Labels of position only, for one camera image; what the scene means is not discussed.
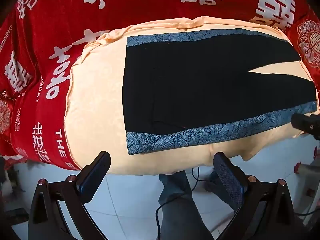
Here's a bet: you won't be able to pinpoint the white furniture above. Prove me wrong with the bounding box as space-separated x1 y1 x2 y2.
294 152 320 208

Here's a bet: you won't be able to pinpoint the red printed blanket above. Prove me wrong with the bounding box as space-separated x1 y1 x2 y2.
0 0 320 172

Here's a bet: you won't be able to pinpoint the black cable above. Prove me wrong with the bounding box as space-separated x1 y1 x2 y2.
155 166 200 240

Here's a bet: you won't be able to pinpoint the person's leg in jeans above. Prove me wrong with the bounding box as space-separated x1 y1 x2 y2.
159 170 213 240

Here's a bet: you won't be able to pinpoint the black pants with blue stripes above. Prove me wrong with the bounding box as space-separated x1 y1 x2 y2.
122 28 318 157

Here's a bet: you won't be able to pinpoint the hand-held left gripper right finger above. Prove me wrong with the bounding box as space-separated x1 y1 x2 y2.
212 152 295 240

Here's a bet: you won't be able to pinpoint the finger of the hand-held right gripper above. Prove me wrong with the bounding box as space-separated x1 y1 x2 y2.
291 112 320 140

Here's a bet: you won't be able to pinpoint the peach cloth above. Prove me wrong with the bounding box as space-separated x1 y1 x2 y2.
64 16 320 175

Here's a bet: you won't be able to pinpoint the dark clutter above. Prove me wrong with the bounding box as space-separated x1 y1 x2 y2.
0 155 28 230

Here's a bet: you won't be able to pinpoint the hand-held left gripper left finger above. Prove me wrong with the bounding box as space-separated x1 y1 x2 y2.
27 151 112 240

